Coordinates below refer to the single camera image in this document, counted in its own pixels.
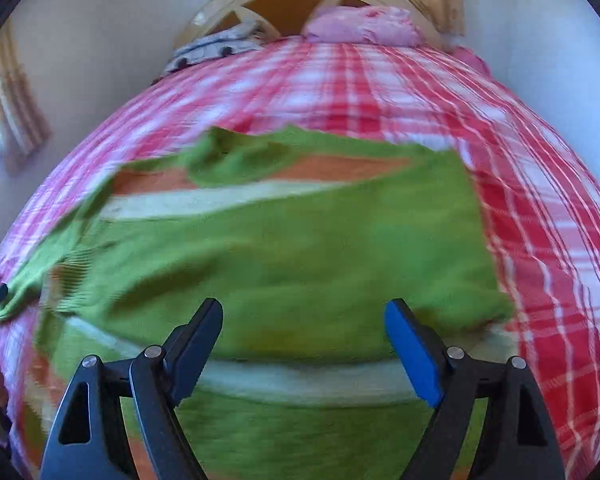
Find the red plaid blanket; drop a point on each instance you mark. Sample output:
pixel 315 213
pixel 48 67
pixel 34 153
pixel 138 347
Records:
pixel 555 260

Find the white black printed pillow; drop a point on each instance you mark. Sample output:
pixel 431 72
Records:
pixel 210 47

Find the green striped knit sweater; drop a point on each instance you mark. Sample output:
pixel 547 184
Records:
pixel 290 260

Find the pink cloth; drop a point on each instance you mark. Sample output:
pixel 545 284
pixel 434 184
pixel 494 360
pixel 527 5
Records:
pixel 470 59

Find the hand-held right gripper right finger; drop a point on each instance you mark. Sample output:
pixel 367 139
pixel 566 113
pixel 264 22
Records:
pixel 416 355

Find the pink pillow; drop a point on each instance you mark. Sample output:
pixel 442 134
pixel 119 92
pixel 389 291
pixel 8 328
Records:
pixel 360 27

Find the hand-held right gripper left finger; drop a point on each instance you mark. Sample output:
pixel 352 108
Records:
pixel 196 347

